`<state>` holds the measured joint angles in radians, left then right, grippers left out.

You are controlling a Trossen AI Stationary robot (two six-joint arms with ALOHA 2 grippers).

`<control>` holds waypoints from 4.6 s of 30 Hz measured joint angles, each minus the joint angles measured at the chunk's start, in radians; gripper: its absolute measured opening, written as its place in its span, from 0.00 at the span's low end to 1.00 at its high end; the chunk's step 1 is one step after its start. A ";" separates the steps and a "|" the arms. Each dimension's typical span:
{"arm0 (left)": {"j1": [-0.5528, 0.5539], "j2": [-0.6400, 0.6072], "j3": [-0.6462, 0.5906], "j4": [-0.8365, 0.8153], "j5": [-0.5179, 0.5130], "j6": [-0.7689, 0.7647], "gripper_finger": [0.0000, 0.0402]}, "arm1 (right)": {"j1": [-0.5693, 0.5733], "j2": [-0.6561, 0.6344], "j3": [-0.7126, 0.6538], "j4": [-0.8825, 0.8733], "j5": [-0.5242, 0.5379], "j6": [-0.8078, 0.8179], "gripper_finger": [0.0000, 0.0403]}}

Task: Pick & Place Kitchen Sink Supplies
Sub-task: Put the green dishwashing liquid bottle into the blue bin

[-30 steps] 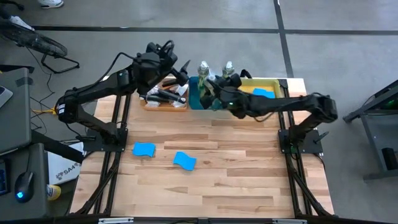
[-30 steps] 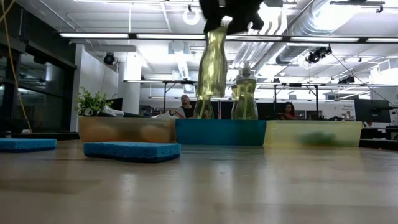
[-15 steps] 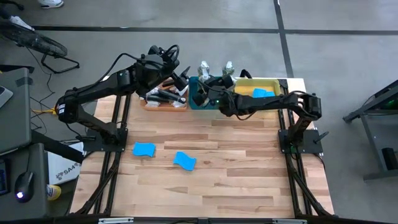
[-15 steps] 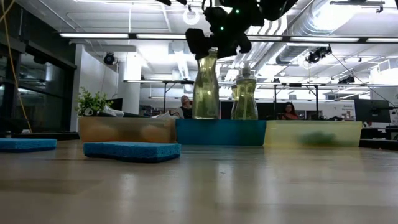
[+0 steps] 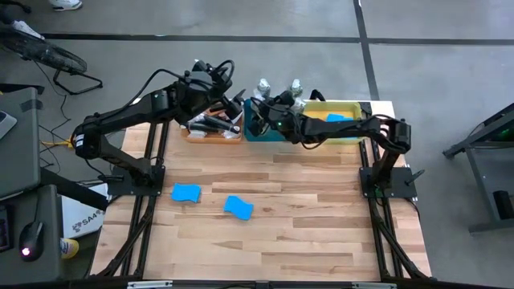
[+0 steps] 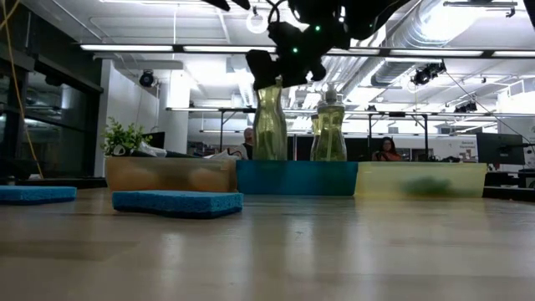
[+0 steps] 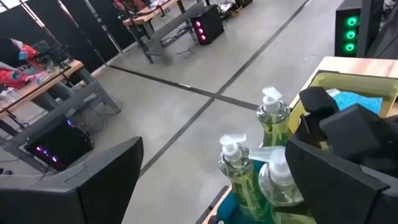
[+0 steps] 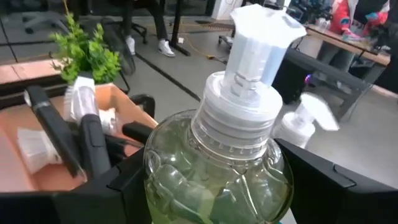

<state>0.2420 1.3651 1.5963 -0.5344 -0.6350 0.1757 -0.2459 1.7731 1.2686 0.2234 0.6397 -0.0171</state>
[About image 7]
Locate black computer pink lights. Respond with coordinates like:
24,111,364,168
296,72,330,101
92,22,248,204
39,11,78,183
190,4,225,46

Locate yellow plastic bin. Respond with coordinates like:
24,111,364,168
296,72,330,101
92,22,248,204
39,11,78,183
287,70,398,134

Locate person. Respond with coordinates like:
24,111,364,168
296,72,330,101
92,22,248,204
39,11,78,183
0,37,77,111

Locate black computer green lights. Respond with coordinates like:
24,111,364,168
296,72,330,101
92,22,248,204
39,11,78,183
334,0,364,58

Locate black partition panels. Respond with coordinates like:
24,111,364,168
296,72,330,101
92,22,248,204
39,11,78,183
0,0,137,74

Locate wooden desk grey legs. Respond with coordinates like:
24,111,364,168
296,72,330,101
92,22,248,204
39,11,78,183
122,0,218,66
0,58,122,175

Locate black computer purple lights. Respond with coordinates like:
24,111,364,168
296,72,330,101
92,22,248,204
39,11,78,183
24,115,95,172

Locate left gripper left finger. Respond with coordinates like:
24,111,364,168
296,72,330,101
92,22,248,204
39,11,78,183
0,136,145,224

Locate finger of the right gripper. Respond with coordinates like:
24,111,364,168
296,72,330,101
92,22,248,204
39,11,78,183
319,104,385,170
298,86,340,149

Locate green dish soap pump bottle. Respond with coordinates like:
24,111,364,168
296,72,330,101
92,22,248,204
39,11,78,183
256,86,293,149
248,146,317,224
216,133,271,223

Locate blue plastic bin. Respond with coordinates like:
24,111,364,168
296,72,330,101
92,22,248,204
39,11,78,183
214,160,276,224

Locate blue cellulose sponge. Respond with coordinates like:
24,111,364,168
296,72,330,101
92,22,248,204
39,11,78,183
333,90,384,116

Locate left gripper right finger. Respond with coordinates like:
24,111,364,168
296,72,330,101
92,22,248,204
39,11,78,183
284,138,398,224

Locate grey metal stand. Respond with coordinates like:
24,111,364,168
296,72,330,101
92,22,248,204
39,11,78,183
356,0,398,60

